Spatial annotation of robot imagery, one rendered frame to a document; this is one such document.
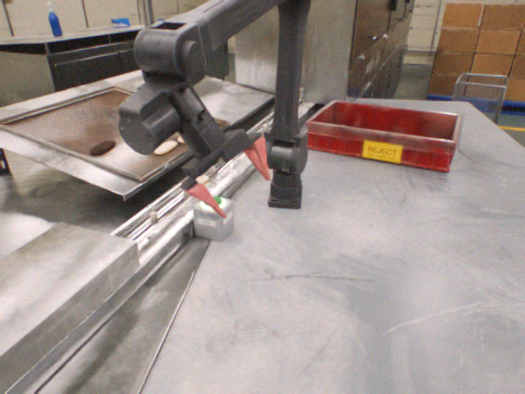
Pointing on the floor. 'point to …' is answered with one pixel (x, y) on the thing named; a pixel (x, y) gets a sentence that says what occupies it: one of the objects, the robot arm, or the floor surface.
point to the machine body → (387, 74)
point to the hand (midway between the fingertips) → (244, 194)
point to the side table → (365, 280)
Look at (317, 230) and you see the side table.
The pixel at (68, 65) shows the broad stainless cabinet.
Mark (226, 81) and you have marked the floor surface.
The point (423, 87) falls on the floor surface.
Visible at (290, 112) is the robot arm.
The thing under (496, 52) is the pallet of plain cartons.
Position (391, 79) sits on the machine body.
